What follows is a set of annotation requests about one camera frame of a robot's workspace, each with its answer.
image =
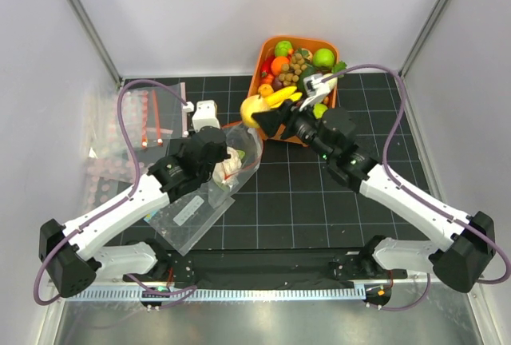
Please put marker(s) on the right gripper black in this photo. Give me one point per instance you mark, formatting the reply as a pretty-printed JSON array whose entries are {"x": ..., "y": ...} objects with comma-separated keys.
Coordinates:
[{"x": 287, "y": 113}]

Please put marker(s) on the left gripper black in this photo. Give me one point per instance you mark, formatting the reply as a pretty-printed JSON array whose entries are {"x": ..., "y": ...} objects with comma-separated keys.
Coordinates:
[{"x": 223, "y": 154}]

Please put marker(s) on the yellow lemon toy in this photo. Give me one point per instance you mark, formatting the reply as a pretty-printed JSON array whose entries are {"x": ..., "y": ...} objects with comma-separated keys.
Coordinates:
[{"x": 251, "y": 105}]

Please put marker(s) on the white cauliflower toy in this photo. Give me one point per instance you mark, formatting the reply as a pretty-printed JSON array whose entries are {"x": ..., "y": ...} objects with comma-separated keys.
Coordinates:
[{"x": 226, "y": 172}]

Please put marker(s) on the orange zipper clear bag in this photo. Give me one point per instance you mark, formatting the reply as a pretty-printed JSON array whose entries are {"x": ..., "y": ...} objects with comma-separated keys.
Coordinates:
[{"x": 245, "y": 148}]

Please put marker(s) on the dark green avocado toy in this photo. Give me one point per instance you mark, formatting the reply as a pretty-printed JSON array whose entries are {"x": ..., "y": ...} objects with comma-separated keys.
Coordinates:
[{"x": 309, "y": 71}]

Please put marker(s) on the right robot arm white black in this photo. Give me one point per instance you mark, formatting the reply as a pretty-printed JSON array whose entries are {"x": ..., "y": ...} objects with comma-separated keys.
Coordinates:
[{"x": 458, "y": 247}]

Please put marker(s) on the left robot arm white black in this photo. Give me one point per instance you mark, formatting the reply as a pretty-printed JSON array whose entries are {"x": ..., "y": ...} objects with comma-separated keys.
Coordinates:
[{"x": 76, "y": 253}]

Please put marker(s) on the blue zipper clear bag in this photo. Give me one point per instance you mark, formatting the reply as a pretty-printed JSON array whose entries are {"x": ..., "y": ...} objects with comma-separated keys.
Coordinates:
[{"x": 183, "y": 223}]

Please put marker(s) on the red zipper clear bag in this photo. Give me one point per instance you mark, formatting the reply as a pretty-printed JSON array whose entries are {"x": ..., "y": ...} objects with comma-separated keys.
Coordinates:
[{"x": 151, "y": 132}]

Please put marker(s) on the yellow banana bunch toy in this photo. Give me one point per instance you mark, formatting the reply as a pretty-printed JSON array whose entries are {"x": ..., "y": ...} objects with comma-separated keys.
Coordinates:
[{"x": 288, "y": 93}]

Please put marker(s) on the small tangerine toy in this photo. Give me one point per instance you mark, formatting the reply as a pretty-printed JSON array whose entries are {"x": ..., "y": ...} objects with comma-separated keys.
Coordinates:
[{"x": 265, "y": 90}]

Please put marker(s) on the brown longan bunch toy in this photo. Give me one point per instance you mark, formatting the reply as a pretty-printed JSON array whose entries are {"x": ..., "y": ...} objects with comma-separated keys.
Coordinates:
[{"x": 290, "y": 72}]

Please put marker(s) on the green pear toy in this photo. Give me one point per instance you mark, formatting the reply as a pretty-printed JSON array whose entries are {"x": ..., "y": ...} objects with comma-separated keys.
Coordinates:
[{"x": 318, "y": 110}]

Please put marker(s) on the red chili toy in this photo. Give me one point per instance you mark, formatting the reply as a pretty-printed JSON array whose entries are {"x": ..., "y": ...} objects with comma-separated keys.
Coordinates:
[{"x": 265, "y": 68}]

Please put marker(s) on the orange fruit toy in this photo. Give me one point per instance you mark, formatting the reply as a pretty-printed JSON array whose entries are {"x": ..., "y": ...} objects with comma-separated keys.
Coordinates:
[{"x": 277, "y": 65}]

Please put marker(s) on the orange plastic basket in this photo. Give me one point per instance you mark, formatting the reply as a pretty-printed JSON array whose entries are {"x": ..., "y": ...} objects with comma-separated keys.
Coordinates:
[{"x": 298, "y": 43}]

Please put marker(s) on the black grid mat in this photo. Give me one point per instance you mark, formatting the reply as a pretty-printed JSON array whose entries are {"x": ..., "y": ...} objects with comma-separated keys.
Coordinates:
[{"x": 292, "y": 201}]

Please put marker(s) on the white radish toy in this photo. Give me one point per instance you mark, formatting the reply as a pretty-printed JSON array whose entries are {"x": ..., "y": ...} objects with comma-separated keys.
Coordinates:
[{"x": 324, "y": 85}]

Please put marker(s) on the green apple toy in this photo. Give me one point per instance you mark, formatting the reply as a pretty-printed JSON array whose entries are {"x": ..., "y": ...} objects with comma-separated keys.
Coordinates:
[{"x": 324, "y": 59}]

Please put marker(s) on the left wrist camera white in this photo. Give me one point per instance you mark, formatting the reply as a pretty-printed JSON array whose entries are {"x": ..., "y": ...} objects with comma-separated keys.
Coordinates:
[{"x": 204, "y": 114}]

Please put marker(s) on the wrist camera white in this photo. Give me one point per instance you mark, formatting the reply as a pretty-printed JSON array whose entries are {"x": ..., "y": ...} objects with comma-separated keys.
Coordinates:
[
  {"x": 204, "y": 114},
  {"x": 311, "y": 98}
]

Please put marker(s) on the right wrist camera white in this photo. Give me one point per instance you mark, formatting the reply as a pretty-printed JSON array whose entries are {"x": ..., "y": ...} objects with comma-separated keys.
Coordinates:
[{"x": 311, "y": 98}]

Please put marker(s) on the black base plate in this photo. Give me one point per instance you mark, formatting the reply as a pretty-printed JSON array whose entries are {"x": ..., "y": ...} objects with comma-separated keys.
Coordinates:
[{"x": 265, "y": 268}]

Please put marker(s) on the grey slotted cable duct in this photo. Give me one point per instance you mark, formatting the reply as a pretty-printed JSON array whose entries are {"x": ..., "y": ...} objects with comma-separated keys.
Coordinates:
[{"x": 137, "y": 294}]

